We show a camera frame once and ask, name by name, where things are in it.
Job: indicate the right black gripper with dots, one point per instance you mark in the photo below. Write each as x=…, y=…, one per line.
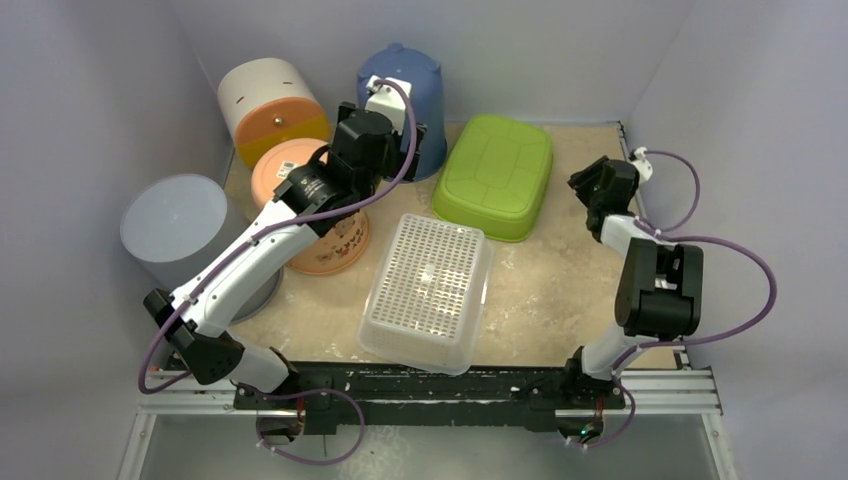
x=586, y=183

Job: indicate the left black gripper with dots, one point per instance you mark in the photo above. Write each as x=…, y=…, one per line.
x=400, y=159

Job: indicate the blue plastic bucket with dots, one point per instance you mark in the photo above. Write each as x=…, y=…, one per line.
x=408, y=66

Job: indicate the green white plastic basket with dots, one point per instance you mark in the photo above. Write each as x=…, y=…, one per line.
x=495, y=178

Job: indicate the orange capybara bucket blue rim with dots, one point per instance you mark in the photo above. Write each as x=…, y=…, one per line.
x=342, y=245

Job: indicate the white mesh basket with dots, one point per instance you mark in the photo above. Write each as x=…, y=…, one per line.
x=426, y=305

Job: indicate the large grey plastic bucket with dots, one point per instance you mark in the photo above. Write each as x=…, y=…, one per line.
x=178, y=225

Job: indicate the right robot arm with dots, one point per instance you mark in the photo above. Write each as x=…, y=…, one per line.
x=659, y=294

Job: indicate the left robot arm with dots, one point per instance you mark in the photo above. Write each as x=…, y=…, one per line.
x=195, y=317

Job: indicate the white mini drawer cabinet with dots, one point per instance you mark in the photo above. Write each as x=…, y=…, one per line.
x=266, y=102

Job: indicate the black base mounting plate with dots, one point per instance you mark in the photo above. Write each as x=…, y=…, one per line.
x=536, y=398

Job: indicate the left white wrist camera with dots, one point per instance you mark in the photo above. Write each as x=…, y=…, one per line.
x=386, y=100

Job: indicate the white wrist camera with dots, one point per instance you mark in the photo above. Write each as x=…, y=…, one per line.
x=386, y=100
x=638, y=159

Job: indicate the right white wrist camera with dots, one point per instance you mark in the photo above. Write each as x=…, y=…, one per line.
x=638, y=159

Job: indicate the aluminium frame rail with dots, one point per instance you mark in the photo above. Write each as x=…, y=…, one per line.
x=546, y=295

